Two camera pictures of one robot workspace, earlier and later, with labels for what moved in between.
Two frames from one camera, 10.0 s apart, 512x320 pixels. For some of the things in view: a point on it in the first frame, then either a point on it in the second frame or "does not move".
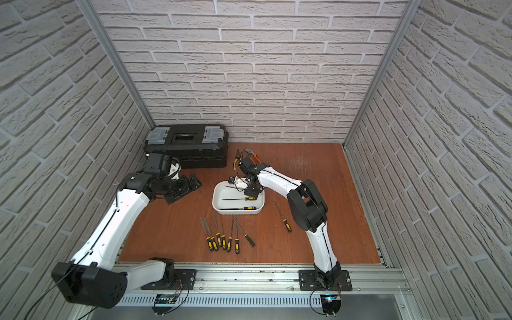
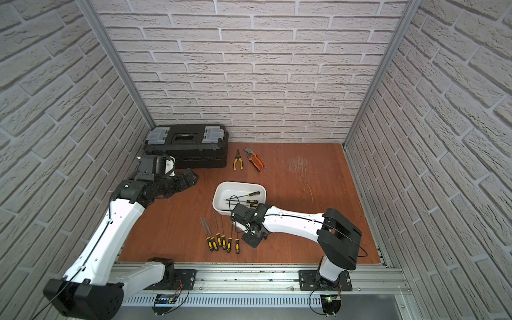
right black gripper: x=248 y=192 → x=251 y=243
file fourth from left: x=223 y=237 does not move
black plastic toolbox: x=196 y=146 does not move
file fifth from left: x=230 y=239 does not move
